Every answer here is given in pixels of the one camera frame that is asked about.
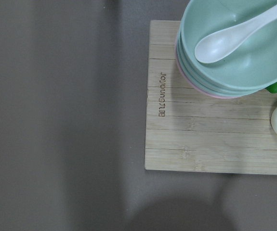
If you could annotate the bamboo cutting board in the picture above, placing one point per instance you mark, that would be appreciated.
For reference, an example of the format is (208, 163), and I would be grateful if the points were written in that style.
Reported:
(189, 131)

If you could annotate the white soup spoon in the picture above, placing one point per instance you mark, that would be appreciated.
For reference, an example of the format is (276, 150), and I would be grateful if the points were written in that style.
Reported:
(222, 43)

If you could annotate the stacked green bowls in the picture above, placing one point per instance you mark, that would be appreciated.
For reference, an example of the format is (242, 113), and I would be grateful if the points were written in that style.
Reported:
(250, 68)

